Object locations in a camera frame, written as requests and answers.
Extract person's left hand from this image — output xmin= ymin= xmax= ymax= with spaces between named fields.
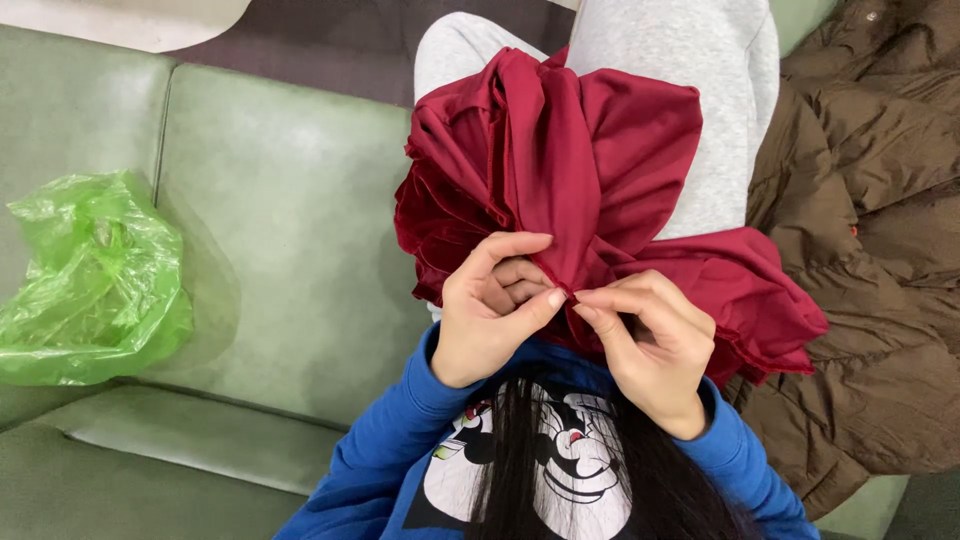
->
xmin=429 ymin=231 xmax=569 ymax=390

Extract person's right hand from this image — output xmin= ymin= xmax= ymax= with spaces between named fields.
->
xmin=573 ymin=270 xmax=718 ymax=442

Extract white rounded tabletop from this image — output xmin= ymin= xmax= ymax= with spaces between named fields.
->
xmin=0 ymin=0 xmax=253 ymax=54

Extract grey sweatpants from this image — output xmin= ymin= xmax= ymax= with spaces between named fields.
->
xmin=414 ymin=0 xmax=781 ymax=243

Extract blue printed sweatshirt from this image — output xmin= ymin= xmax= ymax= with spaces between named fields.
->
xmin=274 ymin=322 xmax=822 ymax=540

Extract dark red fabric garment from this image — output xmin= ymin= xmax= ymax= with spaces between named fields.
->
xmin=393 ymin=45 xmax=830 ymax=387

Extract green leather sofa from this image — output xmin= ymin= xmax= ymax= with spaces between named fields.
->
xmin=0 ymin=0 xmax=912 ymax=540

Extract brown puffer jacket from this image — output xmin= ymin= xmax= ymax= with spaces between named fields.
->
xmin=721 ymin=0 xmax=960 ymax=522

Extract green plastic bag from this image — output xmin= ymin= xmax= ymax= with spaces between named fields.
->
xmin=0 ymin=169 xmax=195 ymax=387

